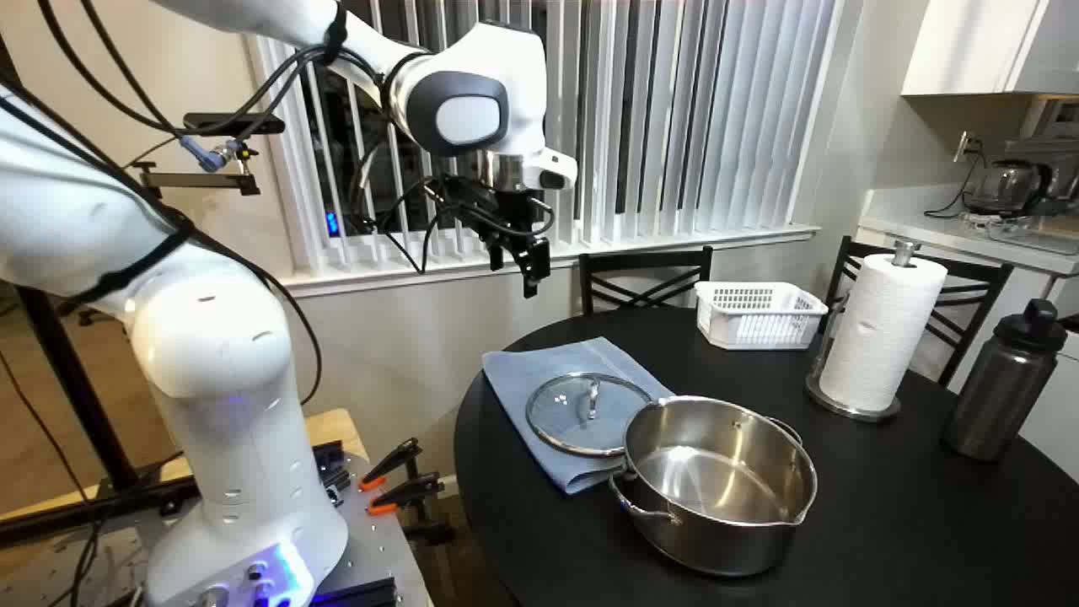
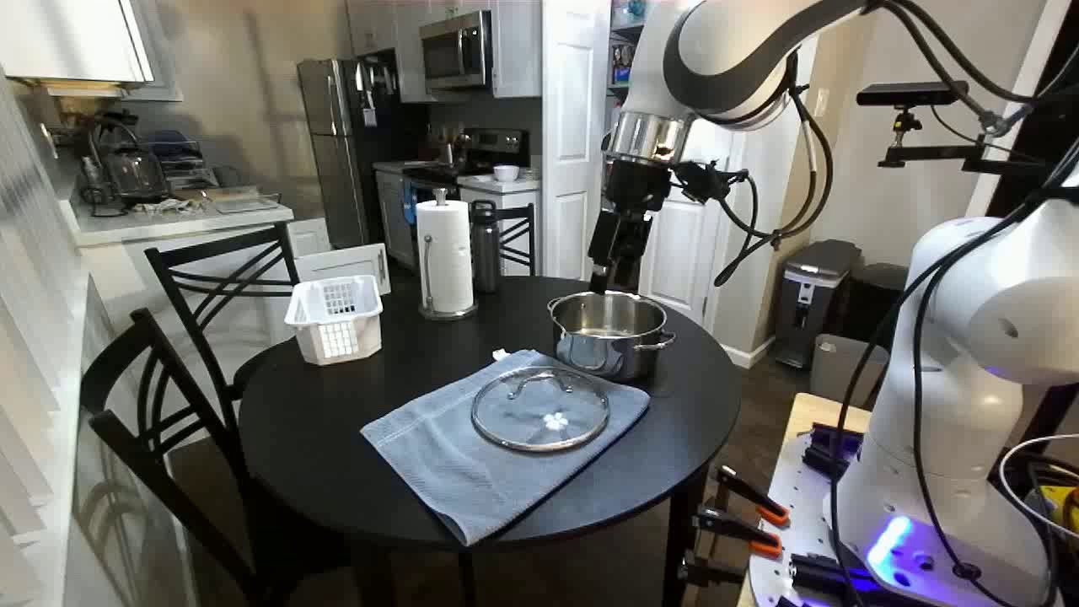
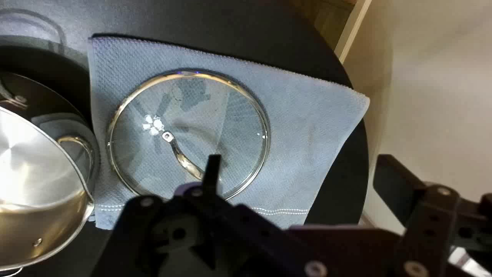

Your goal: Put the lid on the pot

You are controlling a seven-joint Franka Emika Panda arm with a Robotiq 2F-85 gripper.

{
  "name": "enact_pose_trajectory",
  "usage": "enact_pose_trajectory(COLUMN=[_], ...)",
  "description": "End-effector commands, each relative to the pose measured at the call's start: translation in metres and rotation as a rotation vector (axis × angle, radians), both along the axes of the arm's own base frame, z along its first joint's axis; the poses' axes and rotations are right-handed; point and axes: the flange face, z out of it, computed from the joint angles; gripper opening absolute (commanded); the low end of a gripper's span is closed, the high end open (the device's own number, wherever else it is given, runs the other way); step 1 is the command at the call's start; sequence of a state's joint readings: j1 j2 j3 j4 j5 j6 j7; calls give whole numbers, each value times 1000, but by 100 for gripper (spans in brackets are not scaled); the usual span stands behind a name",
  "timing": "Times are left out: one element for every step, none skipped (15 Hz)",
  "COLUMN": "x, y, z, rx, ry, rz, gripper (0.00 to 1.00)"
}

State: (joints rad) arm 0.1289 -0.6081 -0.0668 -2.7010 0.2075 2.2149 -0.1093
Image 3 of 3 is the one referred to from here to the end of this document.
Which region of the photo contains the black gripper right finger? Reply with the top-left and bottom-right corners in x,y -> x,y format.
373,153 -> 492,277

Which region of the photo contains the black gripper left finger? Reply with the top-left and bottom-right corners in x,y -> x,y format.
91,153 -> 407,277

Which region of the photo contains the round glass lid steel rim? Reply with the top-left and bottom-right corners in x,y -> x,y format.
107,68 -> 273,204

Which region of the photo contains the stainless steel pot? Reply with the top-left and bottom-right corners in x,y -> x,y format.
0,8 -> 102,273

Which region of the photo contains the blue grey cloth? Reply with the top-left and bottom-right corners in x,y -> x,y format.
87,35 -> 373,231

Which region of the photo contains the round black table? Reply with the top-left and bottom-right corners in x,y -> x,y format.
0,0 -> 371,277

